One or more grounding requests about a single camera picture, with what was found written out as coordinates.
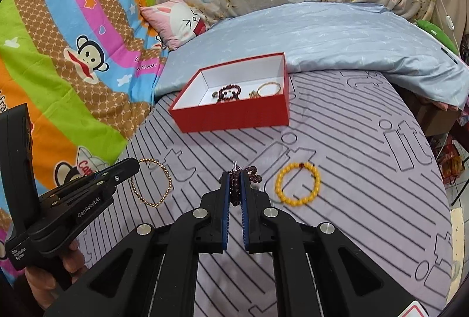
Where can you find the thin gold bangle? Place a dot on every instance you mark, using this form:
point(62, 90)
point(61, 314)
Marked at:
point(259, 89)

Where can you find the red cardboard box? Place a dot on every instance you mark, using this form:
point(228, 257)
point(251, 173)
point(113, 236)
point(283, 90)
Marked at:
point(234, 115)

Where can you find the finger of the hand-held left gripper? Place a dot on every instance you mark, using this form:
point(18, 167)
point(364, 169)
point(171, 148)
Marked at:
point(106, 176)

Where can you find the colourful packets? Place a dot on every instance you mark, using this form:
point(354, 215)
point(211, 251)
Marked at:
point(452, 159)

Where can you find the green plastic object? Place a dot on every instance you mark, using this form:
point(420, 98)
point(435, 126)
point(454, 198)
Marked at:
point(434, 33)

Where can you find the brown cardboard box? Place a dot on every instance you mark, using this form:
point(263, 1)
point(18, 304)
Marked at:
point(436, 115)

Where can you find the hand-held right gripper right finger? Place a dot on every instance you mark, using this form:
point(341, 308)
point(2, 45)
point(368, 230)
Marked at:
point(246, 221)

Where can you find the grey striped bed sheet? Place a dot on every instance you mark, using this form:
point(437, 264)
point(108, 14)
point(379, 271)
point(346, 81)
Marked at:
point(348, 155)

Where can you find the cartoon monkey blanket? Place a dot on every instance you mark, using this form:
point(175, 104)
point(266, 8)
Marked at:
point(55, 45)

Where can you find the person's left hand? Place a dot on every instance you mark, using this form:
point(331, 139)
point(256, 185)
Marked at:
point(40, 280)

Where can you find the light blue pillow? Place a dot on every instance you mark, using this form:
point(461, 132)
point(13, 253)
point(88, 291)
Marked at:
point(348, 34)

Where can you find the pink cartoon pillow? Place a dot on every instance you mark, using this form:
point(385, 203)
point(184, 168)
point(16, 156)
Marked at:
point(172, 23)

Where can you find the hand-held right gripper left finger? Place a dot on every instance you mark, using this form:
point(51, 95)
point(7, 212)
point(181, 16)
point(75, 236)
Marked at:
point(225, 210)

